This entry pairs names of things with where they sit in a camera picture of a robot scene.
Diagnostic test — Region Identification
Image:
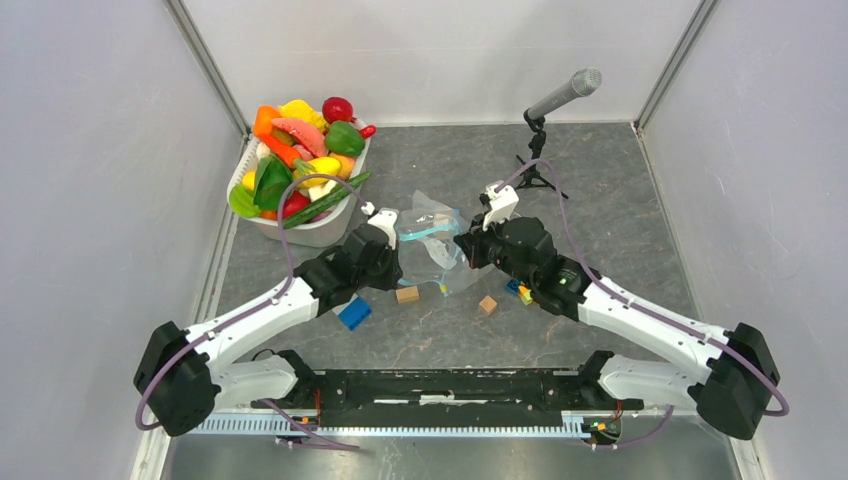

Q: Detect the long wooden block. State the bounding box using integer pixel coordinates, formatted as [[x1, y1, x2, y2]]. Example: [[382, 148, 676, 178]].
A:
[[395, 286, 420, 304]]

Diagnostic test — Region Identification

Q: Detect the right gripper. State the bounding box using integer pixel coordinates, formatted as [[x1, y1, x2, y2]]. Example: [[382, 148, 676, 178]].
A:
[[455, 209, 536, 290]]

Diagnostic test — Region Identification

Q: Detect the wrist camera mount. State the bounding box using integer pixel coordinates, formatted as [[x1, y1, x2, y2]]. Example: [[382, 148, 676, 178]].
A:
[[480, 182, 519, 231], [360, 202, 399, 250]]

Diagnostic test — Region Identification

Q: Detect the red toy tomato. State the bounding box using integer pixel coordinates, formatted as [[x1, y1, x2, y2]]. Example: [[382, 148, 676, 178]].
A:
[[282, 190, 311, 219]]

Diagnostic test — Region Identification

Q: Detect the blue green white brick stack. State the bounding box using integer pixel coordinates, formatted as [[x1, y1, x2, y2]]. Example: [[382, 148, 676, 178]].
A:
[[332, 295, 372, 331]]

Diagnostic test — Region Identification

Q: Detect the purple cable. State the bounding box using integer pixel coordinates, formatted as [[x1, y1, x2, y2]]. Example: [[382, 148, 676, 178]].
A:
[[135, 173, 376, 433], [493, 157, 791, 419]]

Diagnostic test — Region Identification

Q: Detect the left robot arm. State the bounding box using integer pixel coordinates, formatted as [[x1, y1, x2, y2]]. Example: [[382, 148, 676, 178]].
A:
[[133, 220, 401, 437]]

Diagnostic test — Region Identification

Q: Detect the small red toy chili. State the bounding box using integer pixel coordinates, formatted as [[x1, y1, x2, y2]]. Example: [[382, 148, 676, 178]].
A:
[[358, 125, 377, 140]]

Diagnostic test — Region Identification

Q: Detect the grey microphone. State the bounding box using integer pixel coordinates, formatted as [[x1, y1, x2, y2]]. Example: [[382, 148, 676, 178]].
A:
[[525, 68, 603, 121]]

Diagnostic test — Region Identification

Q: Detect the pink toy watermelon slice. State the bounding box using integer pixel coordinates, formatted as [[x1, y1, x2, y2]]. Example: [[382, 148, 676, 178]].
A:
[[271, 117, 329, 157]]

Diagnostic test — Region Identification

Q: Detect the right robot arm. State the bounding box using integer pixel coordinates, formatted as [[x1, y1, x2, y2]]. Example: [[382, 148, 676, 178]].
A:
[[454, 217, 780, 440]]

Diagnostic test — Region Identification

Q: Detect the clear zip top bag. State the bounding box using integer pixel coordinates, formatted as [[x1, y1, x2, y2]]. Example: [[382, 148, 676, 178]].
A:
[[395, 190, 494, 296]]

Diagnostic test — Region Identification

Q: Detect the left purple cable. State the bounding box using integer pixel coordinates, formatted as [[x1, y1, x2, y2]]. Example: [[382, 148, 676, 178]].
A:
[[135, 173, 376, 433]]

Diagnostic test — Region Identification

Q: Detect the green toy bell pepper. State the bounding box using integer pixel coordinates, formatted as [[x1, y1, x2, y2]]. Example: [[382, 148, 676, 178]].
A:
[[324, 121, 366, 157]]

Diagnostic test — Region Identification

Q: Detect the orange toy carrot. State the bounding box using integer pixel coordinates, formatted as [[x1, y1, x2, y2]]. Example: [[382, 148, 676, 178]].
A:
[[256, 135, 314, 175]]

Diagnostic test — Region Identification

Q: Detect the small wooden cube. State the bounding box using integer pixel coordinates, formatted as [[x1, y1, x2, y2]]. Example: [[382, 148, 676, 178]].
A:
[[478, 296, 498, 316]]

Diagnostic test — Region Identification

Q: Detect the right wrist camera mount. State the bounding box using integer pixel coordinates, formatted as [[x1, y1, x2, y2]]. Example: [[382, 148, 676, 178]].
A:
[[480, 182, 519, 231]]

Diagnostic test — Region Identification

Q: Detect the white plastic basket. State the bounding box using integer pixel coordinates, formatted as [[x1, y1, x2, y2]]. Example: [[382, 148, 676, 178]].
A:
[[226, 137, 359, 248]]

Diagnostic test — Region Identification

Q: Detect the blue orange green brick stack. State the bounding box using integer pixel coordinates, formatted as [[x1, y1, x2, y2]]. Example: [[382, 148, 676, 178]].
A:
[[505, 280, 534, 305]]

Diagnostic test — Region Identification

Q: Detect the red toy apple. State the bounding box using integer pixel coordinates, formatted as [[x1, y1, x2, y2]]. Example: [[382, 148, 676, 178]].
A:
[[322, 96, 355, 124]]

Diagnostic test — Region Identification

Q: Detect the green toy cucumber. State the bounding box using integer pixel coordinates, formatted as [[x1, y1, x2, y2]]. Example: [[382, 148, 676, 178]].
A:
[[280, 171, 373, 230]]

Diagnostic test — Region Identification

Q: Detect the orange toy pepper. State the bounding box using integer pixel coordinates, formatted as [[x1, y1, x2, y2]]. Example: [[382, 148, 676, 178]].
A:
[[252, 105, 280, 138]]

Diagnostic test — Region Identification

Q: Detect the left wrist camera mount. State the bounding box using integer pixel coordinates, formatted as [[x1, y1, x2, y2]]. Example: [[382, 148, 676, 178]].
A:
[[360, 202, 399, 250]]

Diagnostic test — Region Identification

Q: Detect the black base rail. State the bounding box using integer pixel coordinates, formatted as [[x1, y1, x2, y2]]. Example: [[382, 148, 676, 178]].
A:
[[274, 368, 644, 428]]

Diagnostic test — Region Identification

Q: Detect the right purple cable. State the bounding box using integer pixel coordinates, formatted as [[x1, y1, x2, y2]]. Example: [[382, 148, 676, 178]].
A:
[[493, 157, 791, 419]]

